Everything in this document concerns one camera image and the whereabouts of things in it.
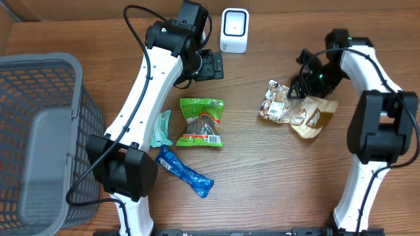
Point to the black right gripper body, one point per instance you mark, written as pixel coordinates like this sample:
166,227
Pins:
321,78

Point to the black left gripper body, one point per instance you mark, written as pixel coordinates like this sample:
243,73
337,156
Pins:
211,68

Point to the beige brown nut snack bag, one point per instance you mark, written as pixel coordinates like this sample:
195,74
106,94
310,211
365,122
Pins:
307,116

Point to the green snack bag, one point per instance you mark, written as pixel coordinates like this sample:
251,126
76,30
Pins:
203,116

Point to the light teal snack packet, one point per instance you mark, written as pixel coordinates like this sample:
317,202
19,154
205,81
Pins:
161,131

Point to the blue snack packet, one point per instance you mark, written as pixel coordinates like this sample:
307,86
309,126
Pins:
198,182

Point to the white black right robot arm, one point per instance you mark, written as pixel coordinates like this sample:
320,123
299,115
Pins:
380,130

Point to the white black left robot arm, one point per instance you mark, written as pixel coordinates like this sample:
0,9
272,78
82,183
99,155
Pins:
174,52

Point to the white barcode scanner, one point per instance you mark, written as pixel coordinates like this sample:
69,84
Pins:
234,30

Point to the grey plastic mesh basket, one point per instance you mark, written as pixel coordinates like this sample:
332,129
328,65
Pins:
47,115

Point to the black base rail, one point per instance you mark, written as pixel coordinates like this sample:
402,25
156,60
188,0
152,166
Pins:
296,231

